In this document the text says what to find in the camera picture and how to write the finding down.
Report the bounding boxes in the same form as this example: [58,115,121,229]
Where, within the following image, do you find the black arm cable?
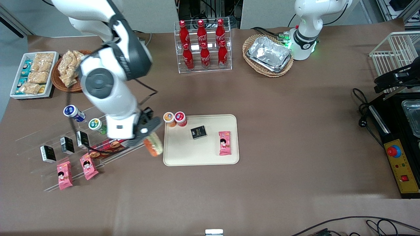
[67,77,158,154]

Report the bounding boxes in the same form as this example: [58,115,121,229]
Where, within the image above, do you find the pink snack packet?
[56,161,74,190]
[219,131,232,156]
[79,153,99,180]

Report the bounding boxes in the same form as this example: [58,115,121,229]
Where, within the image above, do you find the clear acrylic bottle rack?
[174,17,233,74]

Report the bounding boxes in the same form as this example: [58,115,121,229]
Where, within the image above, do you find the black power cable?
[352,88,388,148]

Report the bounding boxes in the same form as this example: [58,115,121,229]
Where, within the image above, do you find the clear acrylic display shelf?
[15,94,147,192]

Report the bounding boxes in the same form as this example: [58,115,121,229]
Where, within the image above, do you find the orange lid cup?
[163,112,176,128]

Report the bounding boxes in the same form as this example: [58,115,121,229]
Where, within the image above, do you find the steel pan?
[401,99,420,138]

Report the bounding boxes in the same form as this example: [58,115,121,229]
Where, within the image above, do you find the red cookie box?
[87,138,145,160]

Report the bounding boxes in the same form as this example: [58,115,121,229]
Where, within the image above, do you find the aluminium foil tray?
[247,36,292,73]

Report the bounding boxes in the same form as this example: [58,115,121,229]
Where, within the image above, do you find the light wicker basket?
[242,34,294,78]

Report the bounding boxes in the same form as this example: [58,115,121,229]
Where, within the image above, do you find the black machine with yellow panel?
[367,93,420,199]

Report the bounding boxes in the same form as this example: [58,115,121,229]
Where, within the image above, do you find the small black box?
[76,131,91,149]
[191,126,208,140]
[60,136,75,155]
[40,145,57,164]

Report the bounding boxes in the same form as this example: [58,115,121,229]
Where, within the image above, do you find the white rectangular dish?
[10,51,59,99]

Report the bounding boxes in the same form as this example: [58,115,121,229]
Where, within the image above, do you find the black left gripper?
[374,64,420,94]

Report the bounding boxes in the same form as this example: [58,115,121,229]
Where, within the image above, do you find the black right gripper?
[124,107,163,148]

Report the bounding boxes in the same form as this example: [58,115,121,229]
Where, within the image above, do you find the black equipment rack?
[177,0,243,30]

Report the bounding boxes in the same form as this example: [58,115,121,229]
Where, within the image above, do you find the red lid cup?
[174,111,188,128]

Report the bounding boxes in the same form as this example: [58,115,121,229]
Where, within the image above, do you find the brown wicker basket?
[51,50,94,93]

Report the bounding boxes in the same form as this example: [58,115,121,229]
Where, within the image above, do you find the white wire basket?
[369,31,420,99]

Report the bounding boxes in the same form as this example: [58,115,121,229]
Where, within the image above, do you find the triangle sandwich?
[143,132,164,157]

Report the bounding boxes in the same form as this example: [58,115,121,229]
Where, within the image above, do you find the blue lid cup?
[63,105,86,123]

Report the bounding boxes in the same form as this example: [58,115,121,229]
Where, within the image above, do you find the clear bag of snacks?
[73,50,86,68]
[28,71,50,84]
[19,82,40,95]
[60,74,79,88]
[34,52,55,64]
[31,61,53,73]
[58,51,75,75]

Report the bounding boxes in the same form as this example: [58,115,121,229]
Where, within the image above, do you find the black floor cables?
[292,216,420,236]

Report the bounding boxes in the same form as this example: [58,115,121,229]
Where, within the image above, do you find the green lid cup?
[88,118,108,135]

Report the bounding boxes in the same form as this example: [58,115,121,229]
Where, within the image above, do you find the red cola bottle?
[200,43,211,69]
[218,40,228,67]
[216,19,226,45]
[179,20,191,46]
[197,20,208,46]
[182,43,195,70]

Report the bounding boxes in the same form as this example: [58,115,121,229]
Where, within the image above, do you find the beige plastic tray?
[163,114,240,167]

